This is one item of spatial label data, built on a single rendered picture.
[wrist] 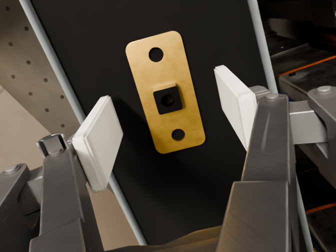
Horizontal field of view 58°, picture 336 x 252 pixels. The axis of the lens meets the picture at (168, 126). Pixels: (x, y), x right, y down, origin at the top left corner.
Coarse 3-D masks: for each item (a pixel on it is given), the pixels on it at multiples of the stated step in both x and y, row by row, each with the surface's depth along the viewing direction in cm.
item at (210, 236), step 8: (192, 232) 7; (200, 232) 7; (208, 232) 7; (216, 232) 7; (176, 240) 7; (184, 240) 7; (192, 240) 7; (200, 240) 7; (208, 240) 6; (216, 240) 6; (120, 248) 7; (128, 248) 7; (136, 248) 7; (144, 248) 7; (152, 248) 7; (160, 248) 7; (168, 248) 7; (176, 248) 6; (184, 248) 6; (192, 248) 6; (200, 248) 6; (208, 248) 6
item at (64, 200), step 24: (48, 144) 13; (48, 168) 12; (72, 168) 11; (48, 192) 10; (72, 192) 10; (48, 216) 9; (72, 216) 8; (48, 240) 7; (72, 240) 7; (96, 240) 9
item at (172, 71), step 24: (144, 48) 20; (168, 48) 20; (144, 72) 21; (168, 72) 21; (144, 96) 21; (192, 96) 21; (168, 120) 22; (192, 120) 22; (168, 144) 23; (192, 144) 23
